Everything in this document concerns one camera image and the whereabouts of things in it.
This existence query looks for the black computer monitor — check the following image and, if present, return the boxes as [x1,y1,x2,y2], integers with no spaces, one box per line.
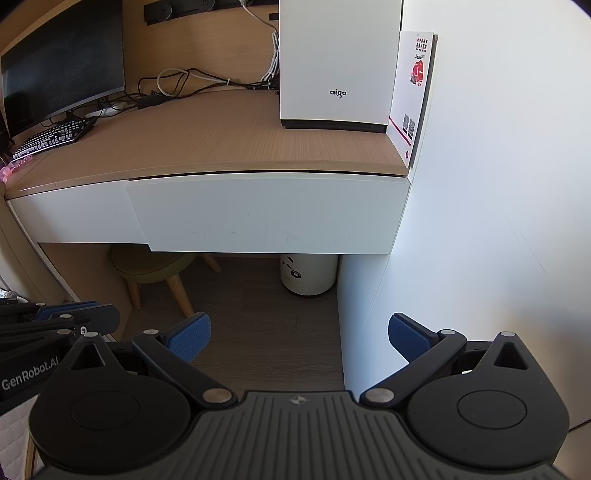
[1,1,125,136]

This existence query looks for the white round trash bin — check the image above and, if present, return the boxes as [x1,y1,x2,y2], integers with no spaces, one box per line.
[280,254,339,297]

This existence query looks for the black wall power strip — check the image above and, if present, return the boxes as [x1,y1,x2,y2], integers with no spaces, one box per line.
[143,0,240,26]

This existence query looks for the white aigo computer case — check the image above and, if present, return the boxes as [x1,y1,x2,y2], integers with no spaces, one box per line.
[279,0,403,134]

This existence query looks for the white desk drawer front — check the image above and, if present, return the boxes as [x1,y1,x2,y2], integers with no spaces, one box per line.
[126,173,410,254]

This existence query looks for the white red courier envelope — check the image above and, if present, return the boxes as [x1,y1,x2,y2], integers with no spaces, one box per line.
[387,31,437,169]

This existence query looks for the white narrow drawer front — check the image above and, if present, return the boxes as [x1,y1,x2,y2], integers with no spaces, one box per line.
[8,181,146,244]

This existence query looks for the green stool wooden legs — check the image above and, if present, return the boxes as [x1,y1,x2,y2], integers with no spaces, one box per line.
[109,244,197,318]

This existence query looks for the black keyboard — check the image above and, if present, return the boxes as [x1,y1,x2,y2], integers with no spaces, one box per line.
[12,118,97,160]

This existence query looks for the white cable bundle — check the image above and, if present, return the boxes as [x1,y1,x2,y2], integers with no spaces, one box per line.
[239,0,282,90]

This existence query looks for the pink item at desk edge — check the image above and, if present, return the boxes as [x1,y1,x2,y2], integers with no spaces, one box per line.
[0,155,33,183]

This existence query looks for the black tangled cables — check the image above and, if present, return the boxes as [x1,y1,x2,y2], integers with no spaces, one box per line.
[41,67,281,127]

